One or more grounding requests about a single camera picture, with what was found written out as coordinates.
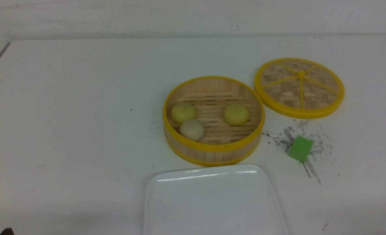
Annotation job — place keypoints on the yellow bamboo steamer basket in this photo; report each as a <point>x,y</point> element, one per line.
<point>222,144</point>

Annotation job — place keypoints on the green cube block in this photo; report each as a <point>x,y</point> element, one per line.
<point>300,149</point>

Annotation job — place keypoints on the yellow bamboo steamer lid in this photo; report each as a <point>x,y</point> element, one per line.
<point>299,88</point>

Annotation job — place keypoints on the white square plate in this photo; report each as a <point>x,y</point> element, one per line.
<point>226,200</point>

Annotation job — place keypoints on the white steamed bun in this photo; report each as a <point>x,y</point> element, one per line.
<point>192,129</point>

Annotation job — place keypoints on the yellow steamed bun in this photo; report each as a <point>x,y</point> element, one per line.
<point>182,112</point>
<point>236,114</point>

